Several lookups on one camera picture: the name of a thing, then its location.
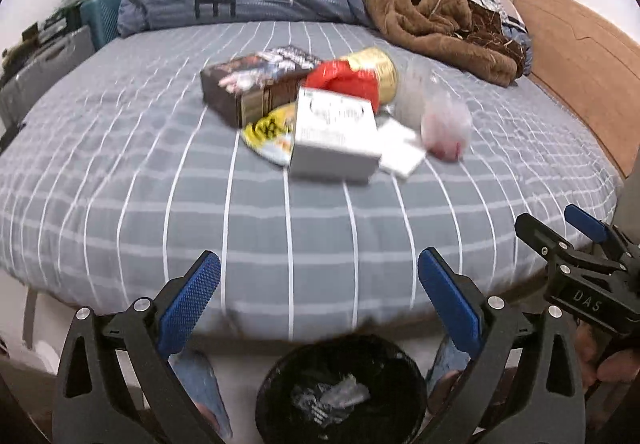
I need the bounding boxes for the wooden headboard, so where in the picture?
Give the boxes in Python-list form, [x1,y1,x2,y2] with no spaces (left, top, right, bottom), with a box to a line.
[512,0,640,179]

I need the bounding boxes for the yellow snack wrapper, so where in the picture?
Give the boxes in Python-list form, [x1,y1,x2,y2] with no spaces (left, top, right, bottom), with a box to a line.
[240,104,299,167]

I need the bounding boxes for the white paper tissue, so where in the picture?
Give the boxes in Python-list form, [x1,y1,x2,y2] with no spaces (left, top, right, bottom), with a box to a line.
[375,118,427,179]

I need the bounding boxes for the person's right hand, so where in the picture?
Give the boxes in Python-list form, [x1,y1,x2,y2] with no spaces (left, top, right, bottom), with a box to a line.
[574,324,640,395]

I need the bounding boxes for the white cardboard box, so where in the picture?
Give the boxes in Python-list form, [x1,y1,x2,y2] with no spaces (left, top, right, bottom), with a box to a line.
[287,88,384,185]

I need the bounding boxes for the dark brown printed box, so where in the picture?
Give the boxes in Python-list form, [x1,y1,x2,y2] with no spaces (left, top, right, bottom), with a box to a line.
[200,45,323,127]

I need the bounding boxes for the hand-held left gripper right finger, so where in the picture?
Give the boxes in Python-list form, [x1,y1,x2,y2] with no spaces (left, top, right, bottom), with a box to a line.
[417,246,587,444]

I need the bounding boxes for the black round trash bin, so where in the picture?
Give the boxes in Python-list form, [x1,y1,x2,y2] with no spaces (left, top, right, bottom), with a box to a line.
[255,335,429,444]

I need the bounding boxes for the red mesh bag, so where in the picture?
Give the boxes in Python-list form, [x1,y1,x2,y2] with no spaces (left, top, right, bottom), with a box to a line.
[305,60,382,115]

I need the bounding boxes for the grey checked bed sheet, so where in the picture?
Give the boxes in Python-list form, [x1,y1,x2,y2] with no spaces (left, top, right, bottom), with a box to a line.
[0,18,626,344]

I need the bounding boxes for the grey suitcase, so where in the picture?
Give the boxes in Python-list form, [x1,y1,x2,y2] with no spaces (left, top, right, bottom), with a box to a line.
[0,26,96,125]

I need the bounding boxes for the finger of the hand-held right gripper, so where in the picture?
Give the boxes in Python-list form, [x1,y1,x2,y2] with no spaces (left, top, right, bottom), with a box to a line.
[515,212,576,271]
[564,204,636,271]

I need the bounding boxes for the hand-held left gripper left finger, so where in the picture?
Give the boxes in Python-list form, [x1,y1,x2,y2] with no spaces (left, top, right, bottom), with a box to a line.
[52,250,226,444]

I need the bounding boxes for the clear plastic bag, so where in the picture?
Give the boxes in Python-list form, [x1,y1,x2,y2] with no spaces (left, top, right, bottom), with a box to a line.
[395,61,474,161]

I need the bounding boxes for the blue slipper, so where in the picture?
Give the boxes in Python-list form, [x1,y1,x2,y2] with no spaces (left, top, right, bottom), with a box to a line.
[426,336,472,417]
[167,349,234,440]

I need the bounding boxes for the clear plastic wrappers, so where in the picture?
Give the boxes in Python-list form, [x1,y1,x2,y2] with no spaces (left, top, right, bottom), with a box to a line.
[290,374,371,427]

